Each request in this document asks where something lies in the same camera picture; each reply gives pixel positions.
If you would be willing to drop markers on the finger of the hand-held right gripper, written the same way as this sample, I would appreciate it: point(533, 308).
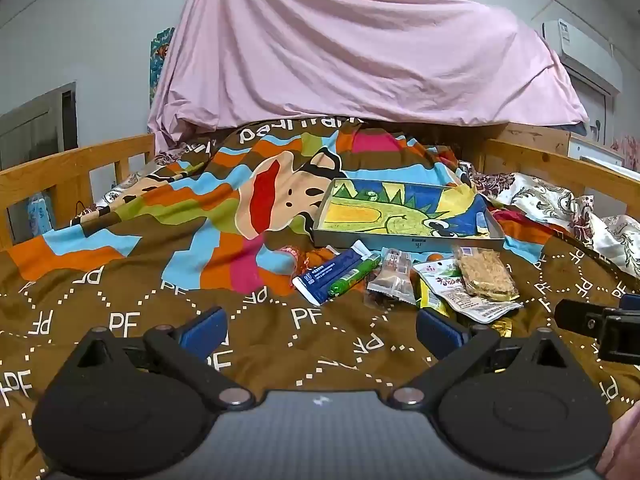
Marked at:
point(631, 301)
point(575, 315)

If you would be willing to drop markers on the white door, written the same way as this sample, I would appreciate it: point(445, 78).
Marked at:
point(590, 105)

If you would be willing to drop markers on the clear brown snack packet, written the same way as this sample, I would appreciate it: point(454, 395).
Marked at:
point(392, 282)

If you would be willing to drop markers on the pink bed sheet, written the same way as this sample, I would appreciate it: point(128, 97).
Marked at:
point(350, 50)

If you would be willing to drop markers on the white cabinet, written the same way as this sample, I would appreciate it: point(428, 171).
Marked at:
point(590, 152)

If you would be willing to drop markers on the yellow snack packet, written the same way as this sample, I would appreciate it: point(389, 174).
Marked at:
point(430, 301)

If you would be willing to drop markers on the white green snack packet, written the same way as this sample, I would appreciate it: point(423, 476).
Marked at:
point(467, 306)

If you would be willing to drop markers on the teal floral cloth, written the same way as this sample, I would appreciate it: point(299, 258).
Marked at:
point(159, 65)

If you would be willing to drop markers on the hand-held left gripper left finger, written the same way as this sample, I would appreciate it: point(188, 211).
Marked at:
point(205, 331)

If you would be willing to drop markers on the white maroon floral quilt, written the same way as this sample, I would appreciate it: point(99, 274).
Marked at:
point(540, 195)

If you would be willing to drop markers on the blue white snack packet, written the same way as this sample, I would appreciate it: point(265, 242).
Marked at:
point(320, 277)

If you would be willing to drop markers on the gold foil snack packet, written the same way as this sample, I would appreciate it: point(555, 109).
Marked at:
point(501, 327)

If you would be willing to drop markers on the red orange snack packet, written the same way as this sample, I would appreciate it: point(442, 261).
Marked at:
point(300, 257)

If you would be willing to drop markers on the pink floral cloth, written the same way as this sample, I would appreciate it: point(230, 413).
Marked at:
point(627, 147)

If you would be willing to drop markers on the printed monkey blanket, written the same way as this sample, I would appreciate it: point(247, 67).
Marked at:
point(150, 285)

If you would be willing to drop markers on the person's right forearm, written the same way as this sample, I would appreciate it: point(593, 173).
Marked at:
point(622, 442)

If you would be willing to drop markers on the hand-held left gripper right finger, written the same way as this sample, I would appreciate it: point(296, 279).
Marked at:
point(439, 332)

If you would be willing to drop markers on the green sausage stick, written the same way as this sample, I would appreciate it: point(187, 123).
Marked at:
point(352, 276)

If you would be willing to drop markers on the crispy noodle snack packet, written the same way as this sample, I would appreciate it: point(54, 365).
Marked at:
point(482, 272)

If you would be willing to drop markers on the blue patterned bag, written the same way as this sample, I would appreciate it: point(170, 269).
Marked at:
point(40, 215)

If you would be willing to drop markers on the dinosaur print tray box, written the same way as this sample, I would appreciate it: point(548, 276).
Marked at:
point(380, 210)

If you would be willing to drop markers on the small white snack packet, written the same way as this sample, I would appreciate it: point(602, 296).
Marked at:
point(361, 249)

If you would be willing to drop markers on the white air conditioner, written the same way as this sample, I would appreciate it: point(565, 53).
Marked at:
point(580, 45)

